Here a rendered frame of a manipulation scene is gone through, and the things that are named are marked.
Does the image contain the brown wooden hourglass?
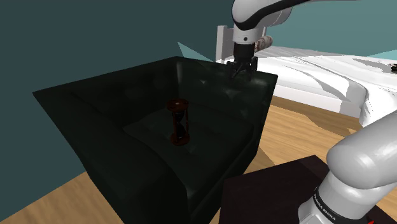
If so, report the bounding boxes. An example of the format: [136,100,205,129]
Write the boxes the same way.
[166,98,191,146]

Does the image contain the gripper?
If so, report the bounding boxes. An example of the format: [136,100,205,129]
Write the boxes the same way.
[226,41,259,82]

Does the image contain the dark green armchair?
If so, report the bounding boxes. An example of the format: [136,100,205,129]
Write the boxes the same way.
[32,55,279,224]

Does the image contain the white bed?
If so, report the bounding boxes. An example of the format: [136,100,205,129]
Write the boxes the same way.
[215,25,397,129]

